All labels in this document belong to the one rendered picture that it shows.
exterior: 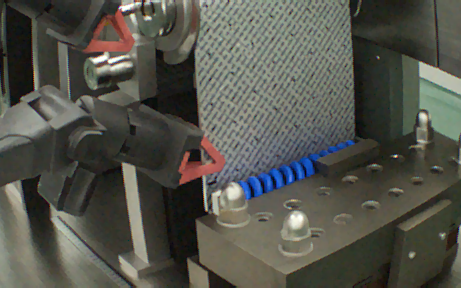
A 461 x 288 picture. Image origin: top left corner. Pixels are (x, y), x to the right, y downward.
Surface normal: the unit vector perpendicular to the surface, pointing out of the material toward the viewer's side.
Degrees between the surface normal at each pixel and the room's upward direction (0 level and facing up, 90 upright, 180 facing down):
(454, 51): 90
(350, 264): 90
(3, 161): 107
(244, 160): 90
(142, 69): 90
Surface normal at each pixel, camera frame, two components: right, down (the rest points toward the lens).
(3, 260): -0.04, -0.91
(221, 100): 0.58, 0.30
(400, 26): -0.81, 0.27
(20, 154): 0.65, 0.52
